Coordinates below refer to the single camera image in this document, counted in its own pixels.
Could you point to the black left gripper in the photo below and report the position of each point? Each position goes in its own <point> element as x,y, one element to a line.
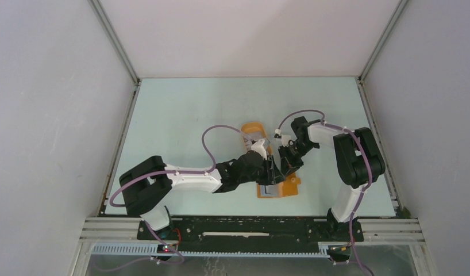
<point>272,174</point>

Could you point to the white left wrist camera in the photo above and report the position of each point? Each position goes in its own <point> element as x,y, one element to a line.
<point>261,147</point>

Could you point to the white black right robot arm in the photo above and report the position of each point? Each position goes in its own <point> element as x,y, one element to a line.
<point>358,158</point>

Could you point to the orange oval plastic tray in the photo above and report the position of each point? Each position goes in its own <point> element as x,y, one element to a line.
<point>256,125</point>

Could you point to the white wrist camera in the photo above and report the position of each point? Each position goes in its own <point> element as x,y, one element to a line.
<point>261,147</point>
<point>282,138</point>

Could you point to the black mounting base plate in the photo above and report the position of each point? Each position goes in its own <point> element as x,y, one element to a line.
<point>287,233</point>

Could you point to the orange leather card holder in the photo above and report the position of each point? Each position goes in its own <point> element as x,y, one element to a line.
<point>287,188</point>

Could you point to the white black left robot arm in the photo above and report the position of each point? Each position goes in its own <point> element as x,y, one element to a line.
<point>144,186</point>

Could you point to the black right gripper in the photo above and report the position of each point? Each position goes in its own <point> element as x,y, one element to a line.
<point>288,164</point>

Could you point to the grey slotted cable duct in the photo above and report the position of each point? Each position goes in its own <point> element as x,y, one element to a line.
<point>127,249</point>

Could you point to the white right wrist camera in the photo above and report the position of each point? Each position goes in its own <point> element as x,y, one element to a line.
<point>282,138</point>

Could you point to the aluminium frame rail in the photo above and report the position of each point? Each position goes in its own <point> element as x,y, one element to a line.
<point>374,230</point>

